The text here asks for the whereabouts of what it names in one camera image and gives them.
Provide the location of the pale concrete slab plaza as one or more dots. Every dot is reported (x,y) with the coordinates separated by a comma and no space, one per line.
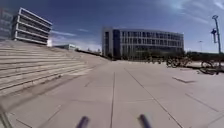
(133,90)

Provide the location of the curved grey glass building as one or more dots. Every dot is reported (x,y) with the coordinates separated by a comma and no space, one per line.
(143,42)

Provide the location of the low pale building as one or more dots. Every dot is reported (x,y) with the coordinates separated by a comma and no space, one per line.
(66,46)

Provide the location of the robot's own part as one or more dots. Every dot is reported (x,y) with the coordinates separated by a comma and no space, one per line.
(145,121)
(82,122)

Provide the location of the row of parked bicycles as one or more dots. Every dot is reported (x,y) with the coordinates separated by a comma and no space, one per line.
(186,62)

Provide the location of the wide concrete stairs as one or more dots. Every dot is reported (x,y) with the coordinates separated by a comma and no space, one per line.
(30,65)

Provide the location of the white banded office building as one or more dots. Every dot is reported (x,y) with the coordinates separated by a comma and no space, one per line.
(31,26)

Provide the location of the dark hedge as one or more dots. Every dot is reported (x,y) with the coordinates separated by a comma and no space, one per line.
(205,55)

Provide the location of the tall lamp pole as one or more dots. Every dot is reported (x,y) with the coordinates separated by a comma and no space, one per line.
(217,33)

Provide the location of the dark glass building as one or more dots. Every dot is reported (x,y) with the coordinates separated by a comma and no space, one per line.
(5,25)

